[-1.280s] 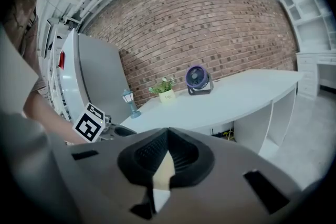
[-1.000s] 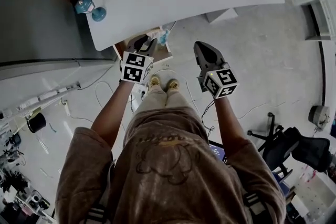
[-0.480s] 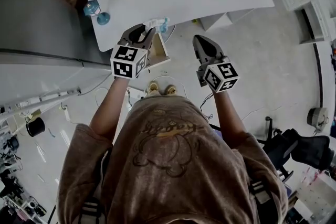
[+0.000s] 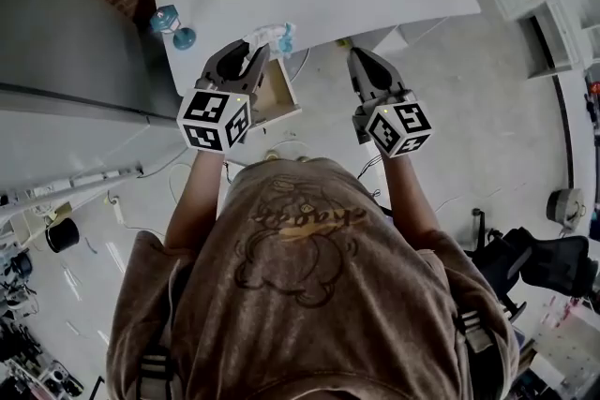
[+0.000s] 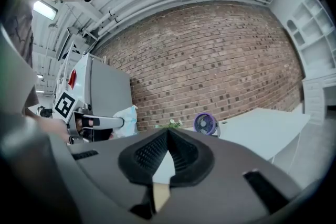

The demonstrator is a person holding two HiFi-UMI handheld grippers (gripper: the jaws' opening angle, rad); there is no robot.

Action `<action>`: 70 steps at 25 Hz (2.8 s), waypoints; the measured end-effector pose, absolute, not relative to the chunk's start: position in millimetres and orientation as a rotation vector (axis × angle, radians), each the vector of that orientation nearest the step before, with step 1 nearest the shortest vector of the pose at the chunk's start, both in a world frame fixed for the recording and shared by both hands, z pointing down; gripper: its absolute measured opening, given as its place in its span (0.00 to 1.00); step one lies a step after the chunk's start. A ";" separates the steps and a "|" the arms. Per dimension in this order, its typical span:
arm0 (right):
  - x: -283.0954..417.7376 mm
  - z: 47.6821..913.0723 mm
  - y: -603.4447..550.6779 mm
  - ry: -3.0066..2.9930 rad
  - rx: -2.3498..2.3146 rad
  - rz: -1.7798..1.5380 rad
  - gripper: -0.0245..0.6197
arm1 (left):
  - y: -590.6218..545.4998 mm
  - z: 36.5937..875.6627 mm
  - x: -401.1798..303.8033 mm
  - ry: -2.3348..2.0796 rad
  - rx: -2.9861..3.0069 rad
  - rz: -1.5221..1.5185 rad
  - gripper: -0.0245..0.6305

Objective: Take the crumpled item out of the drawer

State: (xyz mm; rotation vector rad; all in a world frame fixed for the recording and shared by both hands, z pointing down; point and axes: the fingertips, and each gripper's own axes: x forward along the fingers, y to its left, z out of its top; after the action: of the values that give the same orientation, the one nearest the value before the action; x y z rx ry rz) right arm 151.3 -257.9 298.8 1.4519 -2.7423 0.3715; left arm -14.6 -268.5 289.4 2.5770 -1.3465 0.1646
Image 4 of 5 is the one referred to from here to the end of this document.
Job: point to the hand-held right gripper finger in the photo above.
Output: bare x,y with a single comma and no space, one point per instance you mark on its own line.
386,77
361,77

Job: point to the black office chair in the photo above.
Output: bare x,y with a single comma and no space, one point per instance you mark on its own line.
548,262

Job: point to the white refrigerator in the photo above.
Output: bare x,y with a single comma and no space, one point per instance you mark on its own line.
70,61

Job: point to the person's left forearm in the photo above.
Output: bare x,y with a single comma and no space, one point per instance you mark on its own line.
197,201

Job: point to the tan shoe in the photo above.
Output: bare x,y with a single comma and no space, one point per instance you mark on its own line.
304,158
270,155

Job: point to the grey round device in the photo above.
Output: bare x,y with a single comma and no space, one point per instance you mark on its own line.
565,208

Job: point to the wooden drawer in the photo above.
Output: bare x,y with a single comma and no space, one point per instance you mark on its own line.
279,96

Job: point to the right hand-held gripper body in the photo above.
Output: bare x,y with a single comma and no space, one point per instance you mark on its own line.
398,126

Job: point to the person's right forearm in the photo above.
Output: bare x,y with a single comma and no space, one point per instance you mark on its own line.
408,197

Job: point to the white power strip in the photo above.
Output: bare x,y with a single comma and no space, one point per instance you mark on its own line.
115,210

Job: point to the white desk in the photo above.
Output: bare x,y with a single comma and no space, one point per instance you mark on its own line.
365,0

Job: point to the black bucket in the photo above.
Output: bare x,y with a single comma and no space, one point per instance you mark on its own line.
62,235

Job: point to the white bookcase cabinet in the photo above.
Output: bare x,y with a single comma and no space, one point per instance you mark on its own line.
548,0

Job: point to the clear plastic bag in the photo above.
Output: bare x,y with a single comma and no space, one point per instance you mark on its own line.
272,37

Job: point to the person's brown shirt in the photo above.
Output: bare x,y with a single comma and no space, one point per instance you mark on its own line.
304,295

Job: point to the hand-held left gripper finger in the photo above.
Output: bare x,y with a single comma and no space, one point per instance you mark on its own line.
213,63
258,68

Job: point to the blue lantern lamp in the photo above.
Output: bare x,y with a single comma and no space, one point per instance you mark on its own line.
171,28

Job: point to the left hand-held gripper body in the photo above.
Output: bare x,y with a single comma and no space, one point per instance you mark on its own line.
206,117

